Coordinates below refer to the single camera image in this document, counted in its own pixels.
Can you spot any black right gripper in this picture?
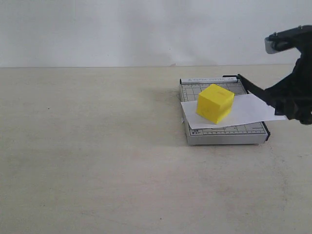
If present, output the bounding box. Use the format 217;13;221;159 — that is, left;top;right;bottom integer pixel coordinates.
265;53;312;124

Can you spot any black cutter blade arm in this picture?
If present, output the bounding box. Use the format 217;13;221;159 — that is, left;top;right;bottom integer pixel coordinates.
222;74;276;108

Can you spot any white paper sheet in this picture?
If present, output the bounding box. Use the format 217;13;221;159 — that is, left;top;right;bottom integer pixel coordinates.
181;94;287;129

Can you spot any yellow foam cube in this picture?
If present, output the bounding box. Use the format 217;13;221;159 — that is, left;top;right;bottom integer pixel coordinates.
196;84;234;124

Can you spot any grey paper cutter base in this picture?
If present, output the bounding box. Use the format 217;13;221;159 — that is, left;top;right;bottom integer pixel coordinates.
179;75;271;145

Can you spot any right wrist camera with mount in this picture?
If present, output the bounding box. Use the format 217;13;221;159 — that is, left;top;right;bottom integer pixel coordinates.
265;25;312;54

